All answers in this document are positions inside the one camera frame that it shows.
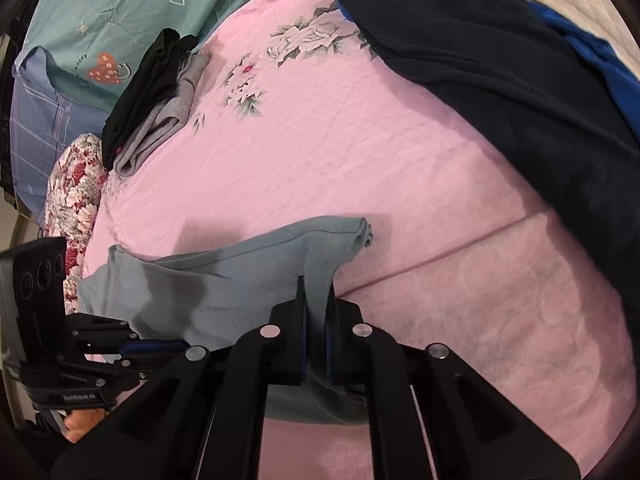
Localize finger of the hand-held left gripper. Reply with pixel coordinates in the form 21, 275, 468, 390
66, 314, 140, 345
119, 339, 194, 380

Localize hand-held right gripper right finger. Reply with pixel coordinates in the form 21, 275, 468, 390
325, 285, 584, 480

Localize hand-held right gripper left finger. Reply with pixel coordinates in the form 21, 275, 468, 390
50, 275, 308, 480

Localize grey-blue pants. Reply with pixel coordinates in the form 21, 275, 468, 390
77, 216, 376, 427

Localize folded grey pants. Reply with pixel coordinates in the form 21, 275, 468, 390
113, 51, 212, 178

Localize folded black pants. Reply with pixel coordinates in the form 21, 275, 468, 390
101, 28, 199, 172

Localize person's left hand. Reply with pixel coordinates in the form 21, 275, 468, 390
64, 406, 110, 445

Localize red floral pillow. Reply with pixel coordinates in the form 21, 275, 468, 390
41, 132, 110, 313

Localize blue plaid pillow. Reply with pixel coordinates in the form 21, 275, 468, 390
11, 46, 117, 217

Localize teal heart-print pillow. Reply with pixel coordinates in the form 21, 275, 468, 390
24, 0, 342, 117

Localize dark navy garment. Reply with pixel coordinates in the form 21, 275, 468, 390
330, 0, 640, 307

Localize blue and red garment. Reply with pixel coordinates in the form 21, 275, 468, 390
529, 1, 640, 128

